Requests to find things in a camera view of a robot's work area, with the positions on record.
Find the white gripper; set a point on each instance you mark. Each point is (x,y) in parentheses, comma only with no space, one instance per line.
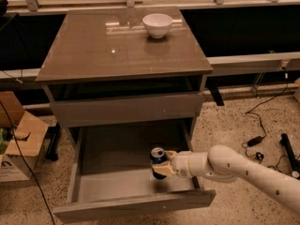
(181,164)

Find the blue pepsi can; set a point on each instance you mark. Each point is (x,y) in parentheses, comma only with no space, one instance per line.
(157,156)

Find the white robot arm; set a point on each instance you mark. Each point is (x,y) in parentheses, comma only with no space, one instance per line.
(222,164)

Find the open grey middle drawer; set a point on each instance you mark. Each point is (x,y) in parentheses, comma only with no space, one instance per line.
(111,174)

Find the grey drawer cabinet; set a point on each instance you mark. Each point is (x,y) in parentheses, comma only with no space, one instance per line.
(107,53)

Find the closed grey top drawer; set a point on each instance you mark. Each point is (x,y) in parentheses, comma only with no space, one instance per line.
(105,111)

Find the black stand foot left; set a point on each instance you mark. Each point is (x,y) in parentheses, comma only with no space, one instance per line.
(51,153)

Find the black metal bar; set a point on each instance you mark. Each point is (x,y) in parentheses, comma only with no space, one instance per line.
(295,163)

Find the white ceramic bowl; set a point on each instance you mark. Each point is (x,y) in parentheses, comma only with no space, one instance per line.
(157,25)

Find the brown cardboard box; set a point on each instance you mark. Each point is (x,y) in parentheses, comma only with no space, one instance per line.
(22,136)

